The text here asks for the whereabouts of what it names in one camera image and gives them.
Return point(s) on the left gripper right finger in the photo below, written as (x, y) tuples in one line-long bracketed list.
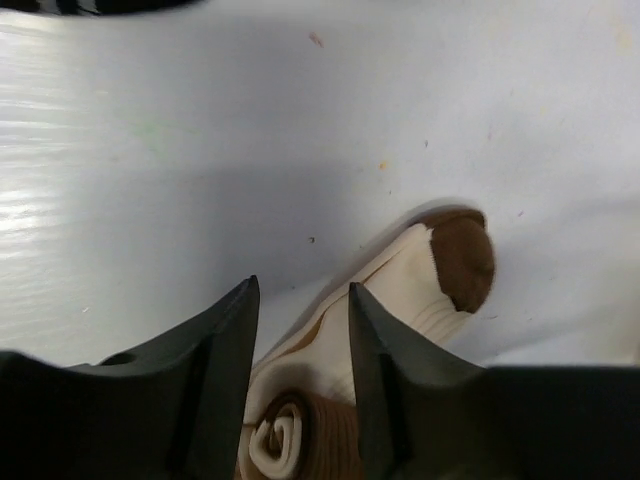
[(424, 413)]

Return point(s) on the cream and brown sock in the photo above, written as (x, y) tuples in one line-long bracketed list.
[(300, 420)]

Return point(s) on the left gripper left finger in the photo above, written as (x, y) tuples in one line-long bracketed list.
[(169, 408)]

